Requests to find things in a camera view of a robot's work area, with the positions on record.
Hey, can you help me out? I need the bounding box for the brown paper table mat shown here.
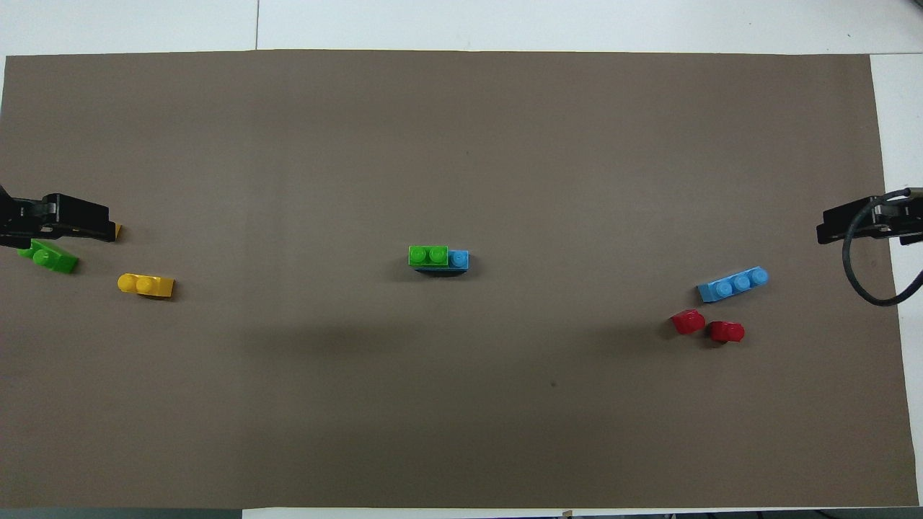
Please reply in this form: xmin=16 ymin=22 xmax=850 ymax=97
xmin=0 ymin=49 xmax=920 ymax=510

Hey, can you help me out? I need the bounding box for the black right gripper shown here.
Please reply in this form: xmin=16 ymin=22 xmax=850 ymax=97
xmin=816 ymin=192 xmax=923 ymax=247

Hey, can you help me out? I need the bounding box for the blue three-stud toy block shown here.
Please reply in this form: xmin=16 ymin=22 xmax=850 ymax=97
xmin=409 ymin=249 xmax=470 ymax=272
xmin=697 ymin=266 xmax=770 ymax=303

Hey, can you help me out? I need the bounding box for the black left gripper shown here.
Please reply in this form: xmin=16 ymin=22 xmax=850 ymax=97
xmin=0 ymin=185 xmax=118 ymax=250

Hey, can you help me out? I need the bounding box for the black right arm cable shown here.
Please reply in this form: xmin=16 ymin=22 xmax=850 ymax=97
xmin=842 ymin=187 xmax=923 ymax=308

